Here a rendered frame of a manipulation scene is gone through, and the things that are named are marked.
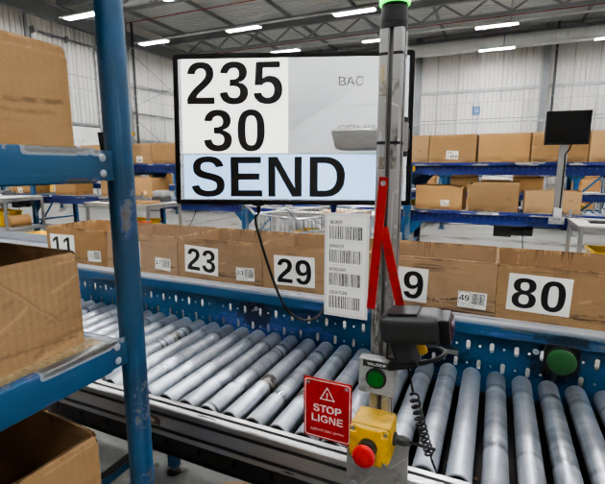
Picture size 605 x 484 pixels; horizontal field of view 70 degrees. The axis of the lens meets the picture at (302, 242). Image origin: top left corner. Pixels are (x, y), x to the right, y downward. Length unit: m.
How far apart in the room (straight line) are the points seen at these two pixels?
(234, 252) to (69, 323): 1.17
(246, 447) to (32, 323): 0.69
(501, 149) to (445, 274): 4.56
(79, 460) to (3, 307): 0.19
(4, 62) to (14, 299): 0.21
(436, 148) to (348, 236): 5.17
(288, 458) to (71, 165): 0.77
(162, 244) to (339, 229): 1.16
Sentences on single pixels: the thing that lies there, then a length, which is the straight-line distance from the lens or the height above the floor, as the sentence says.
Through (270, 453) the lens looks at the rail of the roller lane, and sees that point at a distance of 1.05.
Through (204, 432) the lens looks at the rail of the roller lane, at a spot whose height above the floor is 0.71.
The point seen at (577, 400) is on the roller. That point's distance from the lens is 1.34.
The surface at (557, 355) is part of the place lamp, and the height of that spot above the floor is 0.83.
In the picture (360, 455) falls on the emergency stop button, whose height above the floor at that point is 0.85.
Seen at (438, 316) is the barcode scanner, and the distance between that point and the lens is 0.74.
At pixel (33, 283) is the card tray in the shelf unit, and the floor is 1.22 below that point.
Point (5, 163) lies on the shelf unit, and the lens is 0.42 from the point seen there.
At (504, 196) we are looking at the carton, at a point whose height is 0.98.
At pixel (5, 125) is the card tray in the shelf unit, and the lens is 0.46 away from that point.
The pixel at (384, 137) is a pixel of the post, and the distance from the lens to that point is 0.76.
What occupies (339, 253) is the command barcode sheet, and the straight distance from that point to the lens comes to 0.80.
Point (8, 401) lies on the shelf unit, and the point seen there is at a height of 1.13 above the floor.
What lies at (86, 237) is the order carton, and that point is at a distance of 2.16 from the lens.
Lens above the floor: 1.33
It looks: 10 degrees down
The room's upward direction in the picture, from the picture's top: straight up
